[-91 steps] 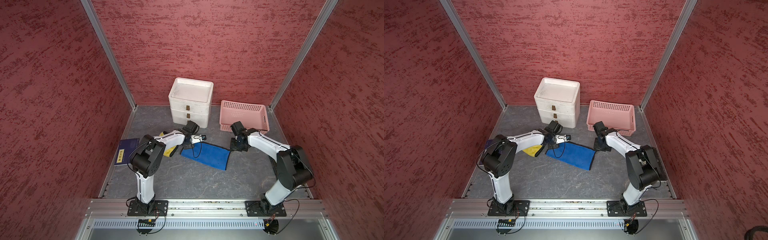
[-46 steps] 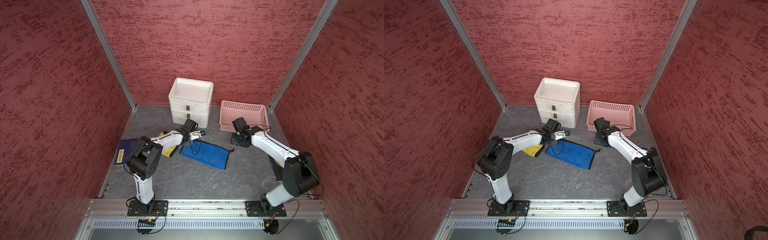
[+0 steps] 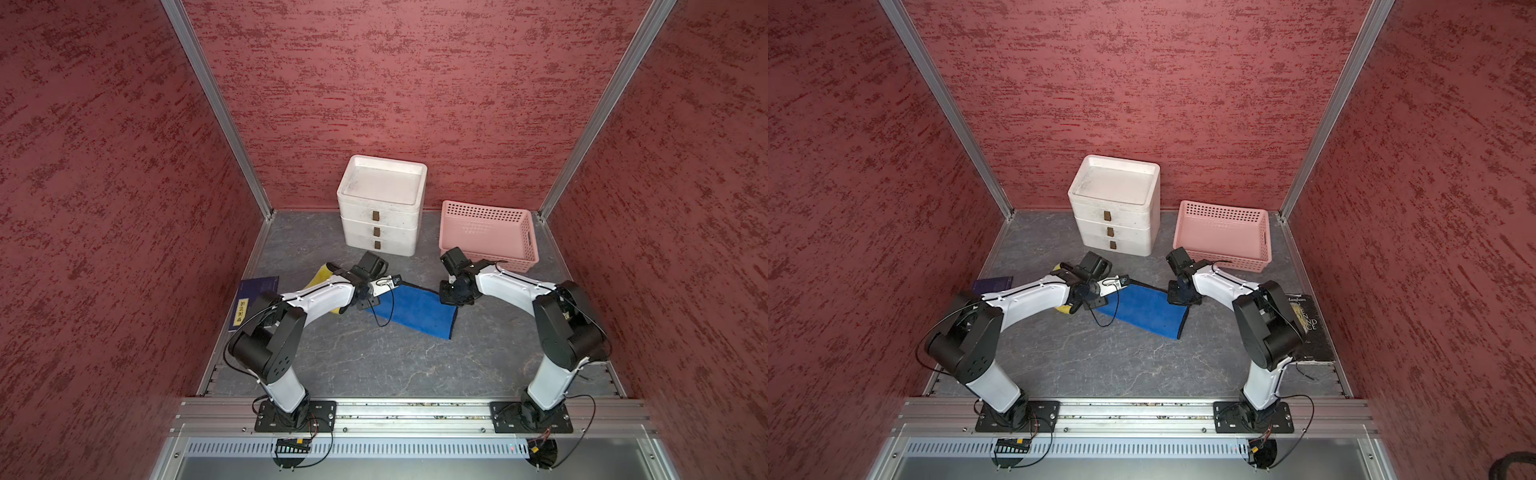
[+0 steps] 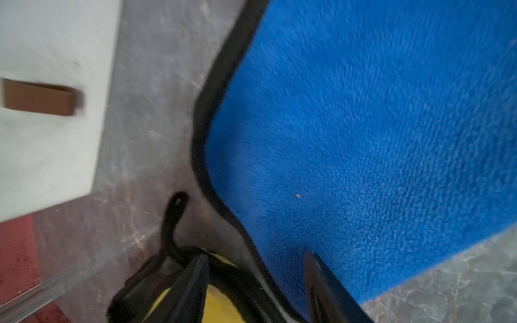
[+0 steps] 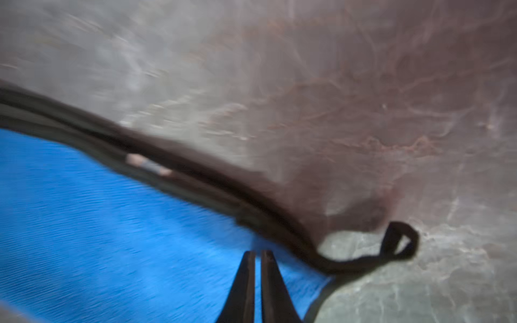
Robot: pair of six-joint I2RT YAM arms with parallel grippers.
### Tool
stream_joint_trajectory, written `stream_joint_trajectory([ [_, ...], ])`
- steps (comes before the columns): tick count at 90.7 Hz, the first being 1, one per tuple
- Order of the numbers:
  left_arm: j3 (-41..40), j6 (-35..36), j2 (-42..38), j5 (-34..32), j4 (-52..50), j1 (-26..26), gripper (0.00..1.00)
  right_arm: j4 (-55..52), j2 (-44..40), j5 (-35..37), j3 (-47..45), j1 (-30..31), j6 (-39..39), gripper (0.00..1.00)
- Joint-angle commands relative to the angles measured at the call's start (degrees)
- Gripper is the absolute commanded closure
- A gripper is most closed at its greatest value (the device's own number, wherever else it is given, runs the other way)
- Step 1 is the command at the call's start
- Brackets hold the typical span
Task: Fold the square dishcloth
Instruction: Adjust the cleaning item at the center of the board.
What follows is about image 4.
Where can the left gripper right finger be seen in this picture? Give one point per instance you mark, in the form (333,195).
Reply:
(328,300)

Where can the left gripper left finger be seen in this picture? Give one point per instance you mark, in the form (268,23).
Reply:
(185,300)

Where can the yellow grey dishcloth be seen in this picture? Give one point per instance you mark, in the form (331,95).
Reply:
(233,294)

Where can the blue grey dishcloth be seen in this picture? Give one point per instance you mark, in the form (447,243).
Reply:
(379,135)

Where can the white three-drawer storage unit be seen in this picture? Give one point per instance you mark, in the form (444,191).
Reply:
(56,68)

